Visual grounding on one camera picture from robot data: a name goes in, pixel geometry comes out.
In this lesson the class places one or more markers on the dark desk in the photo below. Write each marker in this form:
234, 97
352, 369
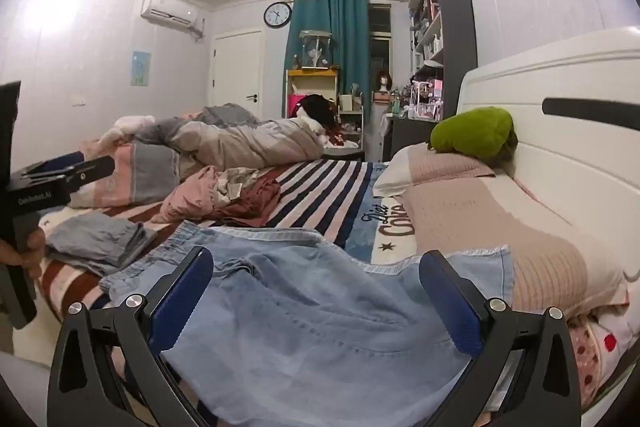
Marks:
402, 132

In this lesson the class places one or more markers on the small blue wall poster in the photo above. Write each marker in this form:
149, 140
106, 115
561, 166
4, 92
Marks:
140, 69

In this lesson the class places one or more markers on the light blue denim pants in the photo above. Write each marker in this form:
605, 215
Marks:
292, 331

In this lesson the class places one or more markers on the dark tall bookshelf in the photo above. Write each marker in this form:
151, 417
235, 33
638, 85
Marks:
443, 39

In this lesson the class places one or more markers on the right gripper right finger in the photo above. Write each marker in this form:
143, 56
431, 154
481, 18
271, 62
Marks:
530, 353

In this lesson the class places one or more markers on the white bed headboard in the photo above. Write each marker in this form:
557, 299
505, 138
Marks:
575, 108

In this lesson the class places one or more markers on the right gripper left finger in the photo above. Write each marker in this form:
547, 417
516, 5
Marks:
85, 388

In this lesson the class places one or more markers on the grey beige duvet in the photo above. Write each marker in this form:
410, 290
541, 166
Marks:
228, 136

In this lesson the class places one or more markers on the wall light switch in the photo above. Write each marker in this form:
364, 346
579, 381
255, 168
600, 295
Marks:
78, 101

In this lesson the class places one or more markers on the pink knit pillow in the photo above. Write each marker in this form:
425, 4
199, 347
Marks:
555, 264

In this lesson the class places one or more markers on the folded grey pants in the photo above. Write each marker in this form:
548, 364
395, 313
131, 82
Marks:
99, 244

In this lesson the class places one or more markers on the striped plush bed blanket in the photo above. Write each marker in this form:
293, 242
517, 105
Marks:
332, 197

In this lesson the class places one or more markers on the maroon garment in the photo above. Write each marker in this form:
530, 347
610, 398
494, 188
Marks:
253, 208

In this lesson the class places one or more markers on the white air conditioner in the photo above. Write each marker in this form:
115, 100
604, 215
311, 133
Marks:
175, 14

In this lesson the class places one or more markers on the pink checked garment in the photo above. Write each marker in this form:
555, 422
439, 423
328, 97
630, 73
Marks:
192, 199

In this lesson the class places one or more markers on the green plush toy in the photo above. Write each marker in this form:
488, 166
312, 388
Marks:
484, 133

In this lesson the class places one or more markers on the glass display case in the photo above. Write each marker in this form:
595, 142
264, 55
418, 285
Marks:
316, 49

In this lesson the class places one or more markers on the round wall clock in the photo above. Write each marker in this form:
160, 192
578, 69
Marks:
278, 15

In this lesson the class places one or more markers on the beige plaid garment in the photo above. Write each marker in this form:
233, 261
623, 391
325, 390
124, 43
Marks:
230, 183

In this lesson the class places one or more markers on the patterned pink grey quilt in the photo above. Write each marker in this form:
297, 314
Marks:
143, 174

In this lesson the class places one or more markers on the white plush toy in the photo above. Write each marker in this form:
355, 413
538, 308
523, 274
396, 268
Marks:
122, 130

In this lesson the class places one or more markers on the yellow white shelf unit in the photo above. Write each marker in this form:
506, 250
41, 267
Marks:
306, 81

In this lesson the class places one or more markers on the white door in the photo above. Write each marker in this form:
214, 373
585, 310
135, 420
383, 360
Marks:
236, 70

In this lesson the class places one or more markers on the wig mannequin head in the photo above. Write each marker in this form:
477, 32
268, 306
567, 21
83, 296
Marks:
383, 81

